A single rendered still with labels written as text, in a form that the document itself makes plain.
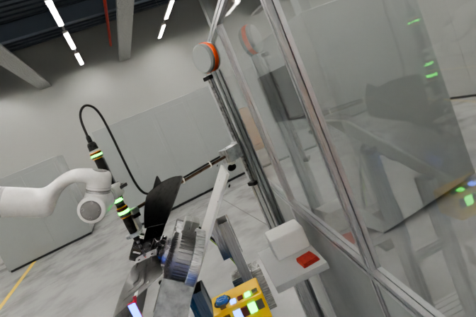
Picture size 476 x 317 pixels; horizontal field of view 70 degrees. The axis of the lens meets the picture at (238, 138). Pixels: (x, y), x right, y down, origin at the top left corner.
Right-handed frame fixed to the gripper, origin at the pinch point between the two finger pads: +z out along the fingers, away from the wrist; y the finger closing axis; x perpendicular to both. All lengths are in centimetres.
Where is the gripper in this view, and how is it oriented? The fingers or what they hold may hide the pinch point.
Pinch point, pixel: (112, 187)
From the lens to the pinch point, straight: 144.3
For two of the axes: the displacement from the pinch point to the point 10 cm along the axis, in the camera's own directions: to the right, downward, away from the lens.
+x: -3.9, -9.1, -1.2
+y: 9.1, -4.0, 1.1
